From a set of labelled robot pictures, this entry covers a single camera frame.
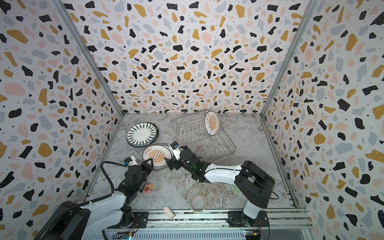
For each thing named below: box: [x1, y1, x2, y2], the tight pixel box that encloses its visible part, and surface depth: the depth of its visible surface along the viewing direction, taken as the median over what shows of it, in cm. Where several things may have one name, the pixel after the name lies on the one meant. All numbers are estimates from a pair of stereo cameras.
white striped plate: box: [126, 122, 159, 147], surface depth 108 cm
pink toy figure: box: [143, 182, 155, 194], surface depth 83 cm
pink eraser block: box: [163, 206, 175, 221], surface depth 76 cm
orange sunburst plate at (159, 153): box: [142, 143, 174, 171], surface depth 96 cm
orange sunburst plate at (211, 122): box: [204, 110, 220, 137], surface depth 106 cm
